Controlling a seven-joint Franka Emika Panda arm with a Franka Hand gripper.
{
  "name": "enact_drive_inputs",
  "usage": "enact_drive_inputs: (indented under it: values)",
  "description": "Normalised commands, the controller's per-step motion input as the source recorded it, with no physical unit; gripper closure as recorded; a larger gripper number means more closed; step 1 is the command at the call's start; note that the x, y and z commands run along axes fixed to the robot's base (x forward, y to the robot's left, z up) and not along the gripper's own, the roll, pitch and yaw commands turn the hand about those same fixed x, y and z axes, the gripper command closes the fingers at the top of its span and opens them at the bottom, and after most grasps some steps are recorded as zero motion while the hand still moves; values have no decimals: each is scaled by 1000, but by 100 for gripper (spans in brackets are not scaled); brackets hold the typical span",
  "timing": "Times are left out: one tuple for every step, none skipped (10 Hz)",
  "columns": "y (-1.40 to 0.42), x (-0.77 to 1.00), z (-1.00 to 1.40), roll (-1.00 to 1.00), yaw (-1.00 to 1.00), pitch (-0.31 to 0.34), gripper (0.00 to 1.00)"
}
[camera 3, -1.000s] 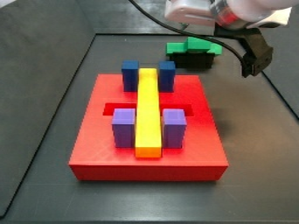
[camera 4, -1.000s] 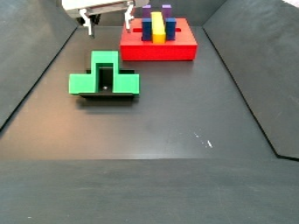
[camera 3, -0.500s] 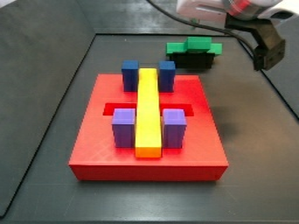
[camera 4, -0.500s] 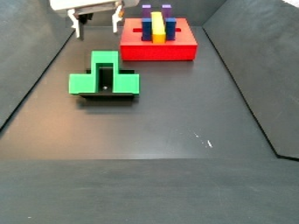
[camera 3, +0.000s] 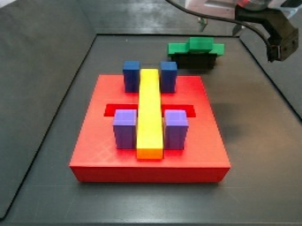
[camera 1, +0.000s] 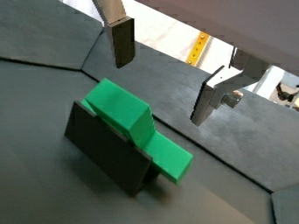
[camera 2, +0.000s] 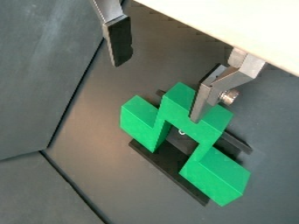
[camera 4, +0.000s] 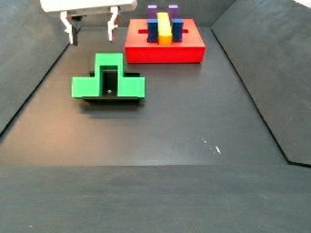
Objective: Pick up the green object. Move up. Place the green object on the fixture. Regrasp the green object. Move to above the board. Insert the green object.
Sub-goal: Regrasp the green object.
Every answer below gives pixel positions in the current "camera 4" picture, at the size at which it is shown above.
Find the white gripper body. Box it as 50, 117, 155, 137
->
39, 0, 138, 15

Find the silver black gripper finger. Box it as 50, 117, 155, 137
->
60, 11, 75, 44

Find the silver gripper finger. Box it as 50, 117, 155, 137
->
107, 6, 119, 41

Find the green stepped block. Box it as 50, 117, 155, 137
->
72, 53, 146, 99

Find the black angle fixture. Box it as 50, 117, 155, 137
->
82, 70, 140, 102

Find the red base board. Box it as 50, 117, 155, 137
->
124, 19, 206, 64

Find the left blue block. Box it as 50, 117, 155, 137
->
147, 18, 158, 43

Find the blue block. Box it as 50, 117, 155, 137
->
147, 18, 158, 43
171, 18, 183, 42

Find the left purple block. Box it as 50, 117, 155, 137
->
147, 5, 158, 19

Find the purple block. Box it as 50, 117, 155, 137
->
169, 5, 179, 19
147, 5, 158, 19

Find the yellow long block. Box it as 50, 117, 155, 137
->
157, 12, 173, 46

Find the right purple block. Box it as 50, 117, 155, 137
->
169, 5, 179, 19

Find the right blue block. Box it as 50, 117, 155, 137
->
171, 18, 183, 42

